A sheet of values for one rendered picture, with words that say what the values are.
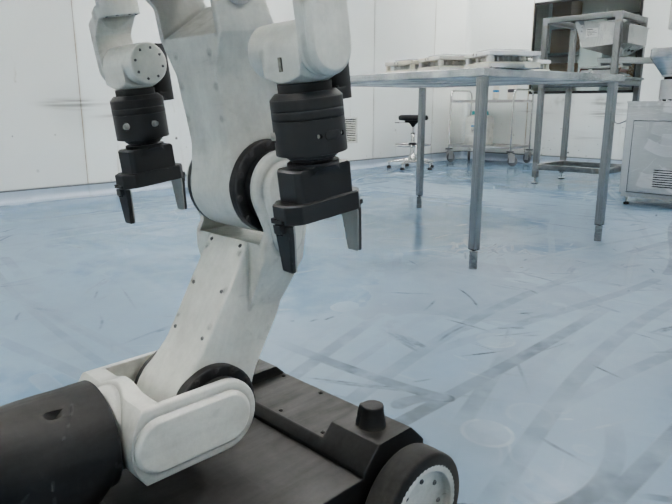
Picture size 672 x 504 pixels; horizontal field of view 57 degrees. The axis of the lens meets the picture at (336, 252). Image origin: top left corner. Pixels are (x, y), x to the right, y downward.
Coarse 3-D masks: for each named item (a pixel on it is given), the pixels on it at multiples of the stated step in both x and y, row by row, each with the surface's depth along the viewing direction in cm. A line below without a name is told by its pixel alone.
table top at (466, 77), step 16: (352, 80) 330; (368, 80) 320; (384, 80) 310; (400, 80) 307; (416, 80) 307; (432, 80) 307; (448, 80) 307; (464, 80) 307; (496, 80) 307; (512, 80) 307; (528, 80) 307; (544, 80) 307; (560, 80) 307; (576, 80) 307; (592, 80) 307; (608, 80) 314; (624, 80) 323
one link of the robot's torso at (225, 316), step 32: (288, 160) 92; (256, 192) 89; (224, 224) 106; (224, 256) 96; (256, 256) 93; (192, 288) 99; (224, 288) 93; (256, 288) 95; (192, 320) 96; (224, 320) 93; (256, 320) 98; (160, 352) 97; (192, 352) 93; (224, 352) 94; (256, 352) 99; (160, 384) 93; (192, 384) 89
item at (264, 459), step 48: (288, 384) 123; (0, 432) 74; (48, 432) 77; (96, 432) 80; (288, 432) 108; (336, 432) 102; (384, 432) 101; (0, 480) 73; (48, 480) 75; (96, 480) 80; (192, 480) 95; (240, 480) 95; (288, 480) 95; (336, 480) 95
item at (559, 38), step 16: (560, 0) 757; (576, 0) 744; (592, 0) 731; (608, 0) 719; (624, 0) 707; (640, 0) 695; (544, 16) 775; (560, 16) 761; (560, 32) 764; (560, 48) 767; (576, 48) 754; (560, 64) 771; (576, 64) 757; (592, 64) 743
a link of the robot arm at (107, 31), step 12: (108, 0) 98; (120, 0) 98; (132, 0) 99; (96, 12) 100; (108, 12) 98; (120, 12) 98; (132, 12) 100; (96, 24) 101; (108, 24) 103; (120, 24) 104; (132, 24) 105; (96, 36) 103; (108, 36) 104; (120, 36) 106; (96, 48) 104; (108, 48) 104
